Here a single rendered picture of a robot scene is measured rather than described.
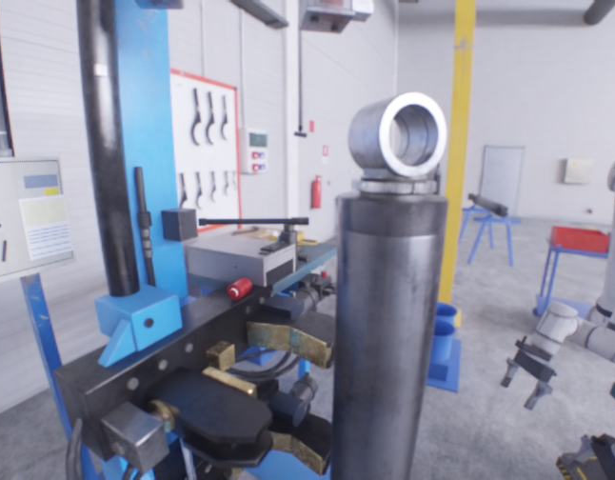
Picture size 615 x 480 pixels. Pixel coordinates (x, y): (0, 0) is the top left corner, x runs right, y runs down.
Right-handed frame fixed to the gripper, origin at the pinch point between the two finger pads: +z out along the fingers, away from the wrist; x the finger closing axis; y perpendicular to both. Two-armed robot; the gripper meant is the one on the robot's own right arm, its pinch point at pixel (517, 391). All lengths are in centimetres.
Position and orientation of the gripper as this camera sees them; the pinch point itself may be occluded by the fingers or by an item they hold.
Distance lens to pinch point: 133.4
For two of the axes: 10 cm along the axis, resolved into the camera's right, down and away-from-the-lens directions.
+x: -0.3, -1.3, 9.9
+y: 9.2, 3.9, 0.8
